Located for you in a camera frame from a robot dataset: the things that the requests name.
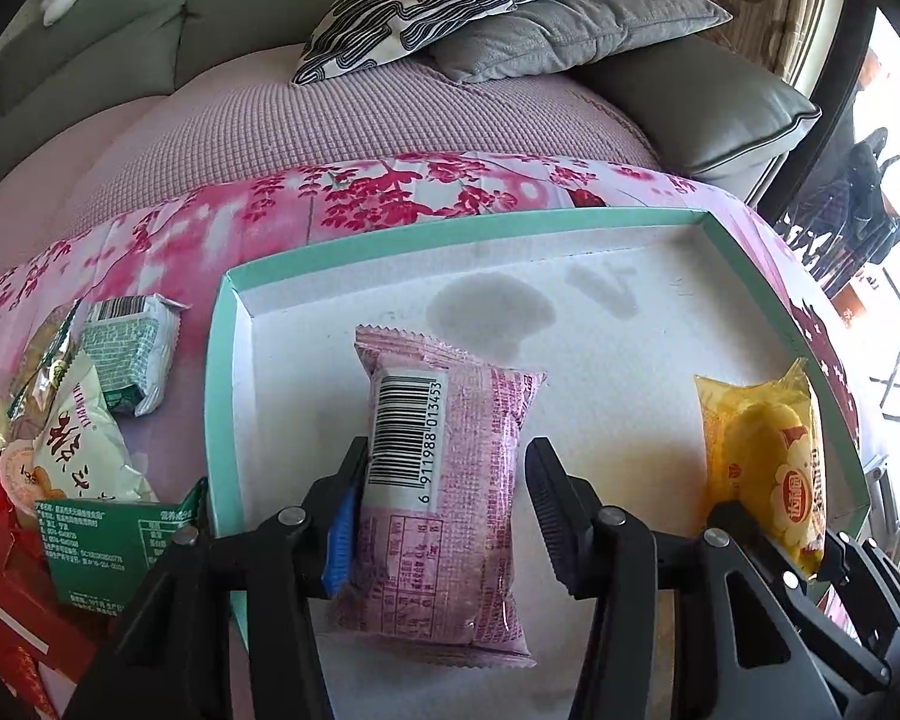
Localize yellow soft bread packet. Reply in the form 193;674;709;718
694;359;826;578

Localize pink snack packet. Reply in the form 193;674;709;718
333;325;544;668

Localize dark green snack packet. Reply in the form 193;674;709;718
37;478;208;616

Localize white nut snack packet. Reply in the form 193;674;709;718
32;351;157;504

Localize light green white packet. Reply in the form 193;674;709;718
79;294;188;418

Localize dark red striped packet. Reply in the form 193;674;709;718
0;473;112;718

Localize orange jelly cup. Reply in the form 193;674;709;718
0;439;45;530

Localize clear pack round crackers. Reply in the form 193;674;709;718
7;298;82;422

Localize teal white box lid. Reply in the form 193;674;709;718
202;206;872;720

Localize cartoon girl pink cloth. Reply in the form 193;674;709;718
0;154;868;532

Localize grey sofa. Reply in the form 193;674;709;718
0;0;820;181

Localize pink sofa cover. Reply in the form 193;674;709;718
0;46;658;275

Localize grey cushion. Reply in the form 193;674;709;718
429;0;733;85

